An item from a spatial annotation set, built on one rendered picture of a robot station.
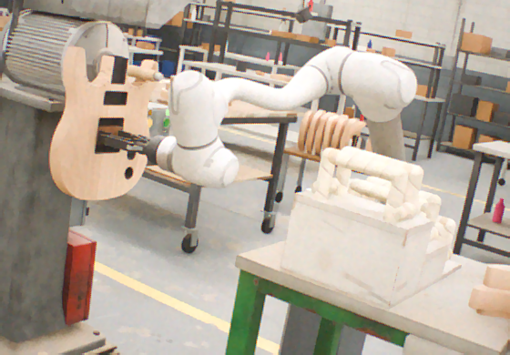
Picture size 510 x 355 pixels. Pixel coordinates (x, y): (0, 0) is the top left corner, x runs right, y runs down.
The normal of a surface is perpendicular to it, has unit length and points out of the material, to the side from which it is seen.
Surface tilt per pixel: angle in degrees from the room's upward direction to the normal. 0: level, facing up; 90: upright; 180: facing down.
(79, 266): 90
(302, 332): 90
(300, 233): 90
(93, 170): 89
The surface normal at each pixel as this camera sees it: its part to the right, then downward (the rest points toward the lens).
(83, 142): 0.82, 0.22
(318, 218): -0.57, 0.06
